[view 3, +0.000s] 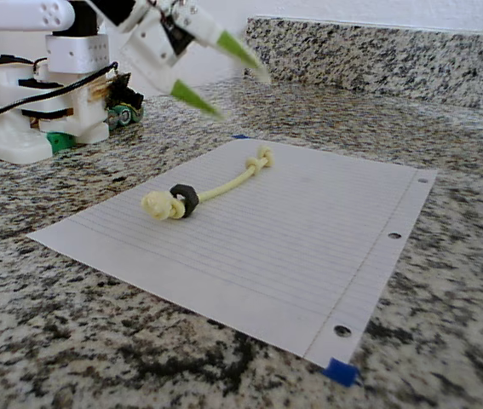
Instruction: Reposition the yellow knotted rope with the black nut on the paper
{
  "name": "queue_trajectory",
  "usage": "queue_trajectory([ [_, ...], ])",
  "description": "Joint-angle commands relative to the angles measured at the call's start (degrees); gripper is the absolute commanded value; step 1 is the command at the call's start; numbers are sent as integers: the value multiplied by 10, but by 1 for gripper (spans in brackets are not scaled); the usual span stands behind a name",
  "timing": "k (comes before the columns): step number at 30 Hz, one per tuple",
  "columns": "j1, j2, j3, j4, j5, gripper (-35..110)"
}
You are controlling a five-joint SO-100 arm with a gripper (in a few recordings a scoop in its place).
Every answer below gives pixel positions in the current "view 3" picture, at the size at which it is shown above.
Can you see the green table clamp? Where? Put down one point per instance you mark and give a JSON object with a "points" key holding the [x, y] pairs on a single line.
{"points": [[60, 142]]}

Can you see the motor control board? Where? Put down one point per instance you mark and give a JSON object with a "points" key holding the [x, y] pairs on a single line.
{"points": [[119, 100]]}

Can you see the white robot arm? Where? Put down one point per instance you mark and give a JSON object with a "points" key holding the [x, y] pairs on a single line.
{"points": [[75, 55]]}

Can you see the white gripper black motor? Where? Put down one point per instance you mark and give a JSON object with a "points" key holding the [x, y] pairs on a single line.
{"points": [[161, 48]]}

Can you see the blue tape piece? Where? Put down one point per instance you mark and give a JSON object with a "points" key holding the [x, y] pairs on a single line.
{"points": [[239, 137], [341, 371]]}

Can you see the lined white paper sheet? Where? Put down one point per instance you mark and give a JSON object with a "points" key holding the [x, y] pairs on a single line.
{"points": [[266, 255]]}

